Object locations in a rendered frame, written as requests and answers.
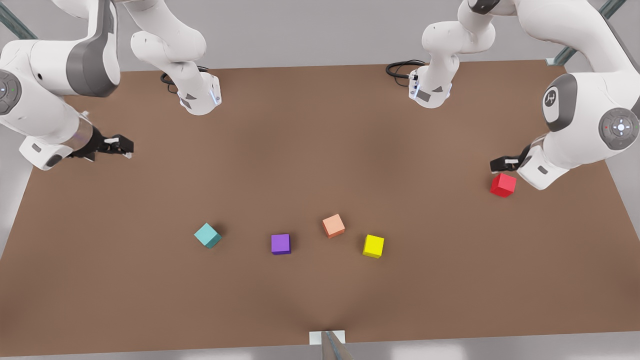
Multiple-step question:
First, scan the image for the black cable loop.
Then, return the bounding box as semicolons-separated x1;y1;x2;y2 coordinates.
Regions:
385;59;427;88
160;65;211;95

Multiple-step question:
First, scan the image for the red wooden cube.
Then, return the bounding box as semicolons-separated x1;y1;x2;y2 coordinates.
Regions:
490;173;518;199

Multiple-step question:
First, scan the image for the orange wooden cube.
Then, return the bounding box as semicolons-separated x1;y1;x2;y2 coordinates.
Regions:
321;213;346;239

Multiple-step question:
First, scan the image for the purple wooden cube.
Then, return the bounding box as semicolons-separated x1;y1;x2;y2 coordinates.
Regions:
270;233;292;256

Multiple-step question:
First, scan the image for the silver frame post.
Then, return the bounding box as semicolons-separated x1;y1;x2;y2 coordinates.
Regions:
0;4;39;42
545;0;629;67
309;330;354;360

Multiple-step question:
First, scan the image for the teal wooden cube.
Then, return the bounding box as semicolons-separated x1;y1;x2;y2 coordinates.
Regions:
193;222;223;250

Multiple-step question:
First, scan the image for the yellow wooden cube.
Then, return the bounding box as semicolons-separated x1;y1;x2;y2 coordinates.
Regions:
362;234;385;259

